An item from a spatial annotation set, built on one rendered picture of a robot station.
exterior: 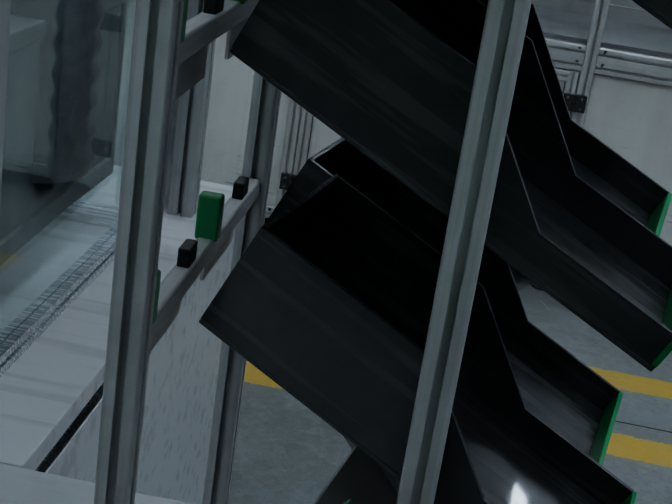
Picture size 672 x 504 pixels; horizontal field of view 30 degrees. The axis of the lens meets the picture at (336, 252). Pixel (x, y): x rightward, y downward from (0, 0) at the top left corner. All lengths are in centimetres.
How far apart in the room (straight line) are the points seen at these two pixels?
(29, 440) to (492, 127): 97
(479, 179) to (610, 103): 386
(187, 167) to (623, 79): 251
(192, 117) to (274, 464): 126
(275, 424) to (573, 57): 177
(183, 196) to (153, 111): 158
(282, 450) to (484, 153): 267
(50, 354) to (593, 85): 306
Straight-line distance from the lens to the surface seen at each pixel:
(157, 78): 64
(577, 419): 95
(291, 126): 457
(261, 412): 343
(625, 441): 367
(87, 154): 175
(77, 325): 178
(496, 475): 79
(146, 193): 66
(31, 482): 142
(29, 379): 163
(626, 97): 448
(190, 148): 219
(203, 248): 83
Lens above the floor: 161
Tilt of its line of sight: 20 degrees down
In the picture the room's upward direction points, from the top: 9 degrees clockwise
